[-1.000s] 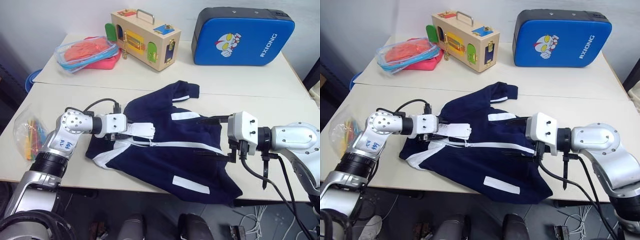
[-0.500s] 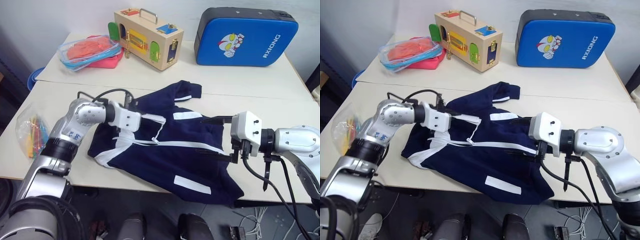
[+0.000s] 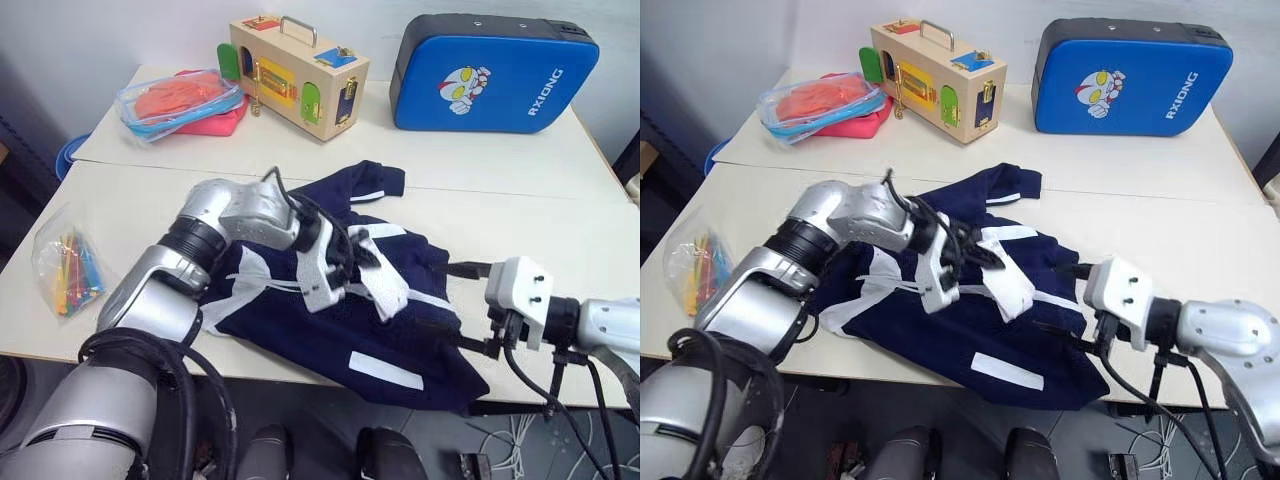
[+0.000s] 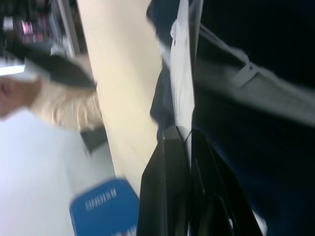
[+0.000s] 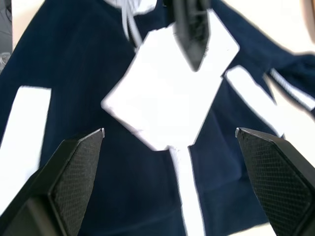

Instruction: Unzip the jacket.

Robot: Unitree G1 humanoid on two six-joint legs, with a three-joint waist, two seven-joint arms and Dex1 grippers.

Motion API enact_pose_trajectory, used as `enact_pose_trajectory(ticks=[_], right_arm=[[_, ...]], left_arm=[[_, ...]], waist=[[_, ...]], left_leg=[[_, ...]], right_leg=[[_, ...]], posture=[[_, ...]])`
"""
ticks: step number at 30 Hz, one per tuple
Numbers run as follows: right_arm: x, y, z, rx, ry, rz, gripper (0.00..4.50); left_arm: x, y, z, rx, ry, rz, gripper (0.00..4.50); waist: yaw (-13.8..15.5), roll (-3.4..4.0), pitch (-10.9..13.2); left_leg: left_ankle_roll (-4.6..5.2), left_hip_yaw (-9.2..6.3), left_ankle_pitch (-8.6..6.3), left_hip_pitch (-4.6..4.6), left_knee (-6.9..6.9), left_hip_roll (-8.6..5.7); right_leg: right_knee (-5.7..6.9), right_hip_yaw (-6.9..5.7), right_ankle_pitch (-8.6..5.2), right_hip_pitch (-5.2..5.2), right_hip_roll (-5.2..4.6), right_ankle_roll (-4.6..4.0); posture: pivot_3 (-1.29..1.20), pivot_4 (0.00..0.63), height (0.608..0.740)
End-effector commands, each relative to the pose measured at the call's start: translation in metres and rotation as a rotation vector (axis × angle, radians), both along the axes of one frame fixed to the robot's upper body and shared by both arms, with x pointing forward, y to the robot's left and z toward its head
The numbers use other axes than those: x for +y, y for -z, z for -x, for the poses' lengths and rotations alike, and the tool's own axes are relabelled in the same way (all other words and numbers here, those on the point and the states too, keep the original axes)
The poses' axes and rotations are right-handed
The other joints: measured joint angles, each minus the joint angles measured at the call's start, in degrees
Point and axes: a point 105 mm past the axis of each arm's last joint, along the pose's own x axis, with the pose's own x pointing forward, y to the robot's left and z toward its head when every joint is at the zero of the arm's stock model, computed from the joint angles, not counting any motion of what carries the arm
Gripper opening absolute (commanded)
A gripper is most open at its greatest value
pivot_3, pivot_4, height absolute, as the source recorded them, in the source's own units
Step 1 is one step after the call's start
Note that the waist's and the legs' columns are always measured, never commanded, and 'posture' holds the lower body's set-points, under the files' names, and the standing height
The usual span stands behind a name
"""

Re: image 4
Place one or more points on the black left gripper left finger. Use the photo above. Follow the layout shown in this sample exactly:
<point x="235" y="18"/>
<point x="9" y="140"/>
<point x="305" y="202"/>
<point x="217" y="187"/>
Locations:
<point x="165" y="191"/>

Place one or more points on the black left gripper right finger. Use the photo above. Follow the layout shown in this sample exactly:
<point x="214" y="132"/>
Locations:
<point x="211" y="196"/>

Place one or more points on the dark navy jacket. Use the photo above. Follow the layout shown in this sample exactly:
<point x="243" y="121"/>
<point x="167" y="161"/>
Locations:
<point x="246" y="123"/>

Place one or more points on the blue box with white print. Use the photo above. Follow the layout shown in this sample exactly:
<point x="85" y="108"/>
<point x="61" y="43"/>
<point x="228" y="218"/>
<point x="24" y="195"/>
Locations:
<point x="105" y="206"/>

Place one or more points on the white fabric strip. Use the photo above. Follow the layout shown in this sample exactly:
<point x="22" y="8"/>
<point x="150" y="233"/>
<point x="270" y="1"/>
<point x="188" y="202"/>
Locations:
<point x="183" y="81"/>

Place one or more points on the blond person in white shirt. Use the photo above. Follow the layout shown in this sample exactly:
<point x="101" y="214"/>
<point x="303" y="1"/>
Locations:
<point x="34" y="157"/>

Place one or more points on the dark cluttered shelf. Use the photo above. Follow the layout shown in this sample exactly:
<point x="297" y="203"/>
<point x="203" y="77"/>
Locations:
<point x="27" y="22"/>

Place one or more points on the grey metal frame post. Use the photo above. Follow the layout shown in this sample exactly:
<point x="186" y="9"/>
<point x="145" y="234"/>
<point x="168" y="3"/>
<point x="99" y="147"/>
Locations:
<point x="70" y="24"/>

